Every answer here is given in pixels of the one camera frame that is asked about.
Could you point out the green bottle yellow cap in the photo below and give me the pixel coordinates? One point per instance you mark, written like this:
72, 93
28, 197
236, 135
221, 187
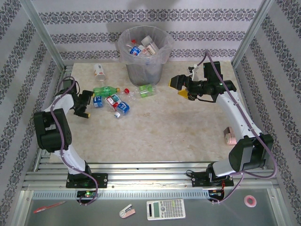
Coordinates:
105, 90

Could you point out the red cap red-white label bottle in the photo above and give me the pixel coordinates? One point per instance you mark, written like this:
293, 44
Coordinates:
113, 100

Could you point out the white orange label bottle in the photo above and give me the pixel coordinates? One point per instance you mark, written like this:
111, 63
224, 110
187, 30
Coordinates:
99, 69

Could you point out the clear bottle green label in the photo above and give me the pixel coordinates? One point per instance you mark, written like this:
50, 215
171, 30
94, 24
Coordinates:
145, 89

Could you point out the crushed bottle red print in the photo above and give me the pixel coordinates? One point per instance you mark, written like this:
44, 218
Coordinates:
150, 50

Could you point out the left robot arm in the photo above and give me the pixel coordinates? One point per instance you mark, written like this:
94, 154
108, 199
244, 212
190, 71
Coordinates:
48, 134

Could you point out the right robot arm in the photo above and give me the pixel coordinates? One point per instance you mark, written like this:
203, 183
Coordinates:
235, 113

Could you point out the grey mesh waste bin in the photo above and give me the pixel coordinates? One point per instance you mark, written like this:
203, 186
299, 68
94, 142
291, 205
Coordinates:
143, 73

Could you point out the clear plastic bin liner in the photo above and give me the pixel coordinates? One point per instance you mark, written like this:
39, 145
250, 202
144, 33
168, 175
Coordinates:
168, 47

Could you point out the small pink object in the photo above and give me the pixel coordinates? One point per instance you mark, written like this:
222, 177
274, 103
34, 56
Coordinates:
229, 136

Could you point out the left controller board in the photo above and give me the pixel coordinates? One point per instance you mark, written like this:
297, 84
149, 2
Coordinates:
87, 194

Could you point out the controller board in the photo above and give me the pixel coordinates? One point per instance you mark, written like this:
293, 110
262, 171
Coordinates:
87, 194
215, 194

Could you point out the red pen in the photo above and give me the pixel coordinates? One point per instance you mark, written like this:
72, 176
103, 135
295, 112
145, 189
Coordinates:
49, 207

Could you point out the right controller board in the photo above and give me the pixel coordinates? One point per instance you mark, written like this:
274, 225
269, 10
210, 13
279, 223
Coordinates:
215, 194

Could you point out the pink stapler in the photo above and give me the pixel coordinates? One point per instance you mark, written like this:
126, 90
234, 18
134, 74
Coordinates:
127, 210

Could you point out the grey scientific calculator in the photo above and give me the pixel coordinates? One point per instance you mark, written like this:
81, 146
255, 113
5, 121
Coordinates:
165, 209

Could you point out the pink tape roll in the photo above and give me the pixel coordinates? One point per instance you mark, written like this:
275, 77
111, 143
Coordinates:
245, 201

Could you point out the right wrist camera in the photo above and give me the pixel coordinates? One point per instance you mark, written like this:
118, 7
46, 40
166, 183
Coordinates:
194, 71

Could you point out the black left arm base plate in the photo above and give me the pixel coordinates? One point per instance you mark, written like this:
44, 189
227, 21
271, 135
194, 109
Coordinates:
101, 180

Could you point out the aluminium corner post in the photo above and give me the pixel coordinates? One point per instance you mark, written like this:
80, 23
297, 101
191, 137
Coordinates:
251, 33
44, 33

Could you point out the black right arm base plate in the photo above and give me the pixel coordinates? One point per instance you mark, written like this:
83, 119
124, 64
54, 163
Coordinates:
200, 180

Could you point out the aluminium rail frame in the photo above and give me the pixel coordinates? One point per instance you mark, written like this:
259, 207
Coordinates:
150, 177

